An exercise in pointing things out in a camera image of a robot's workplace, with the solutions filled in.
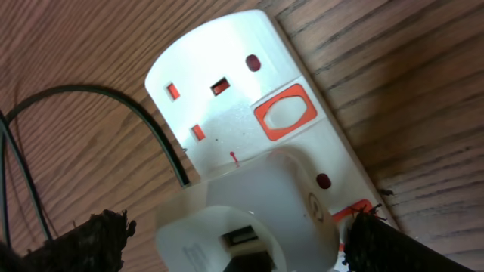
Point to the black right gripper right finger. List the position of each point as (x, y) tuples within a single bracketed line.
[(374, 246)]

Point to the white power strip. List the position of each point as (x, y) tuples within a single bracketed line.
[(233, 89)]

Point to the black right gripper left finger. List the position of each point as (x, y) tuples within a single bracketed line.
[(95, 246)]

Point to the white USB charger plug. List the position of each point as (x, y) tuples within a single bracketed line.
[(258, 216)]

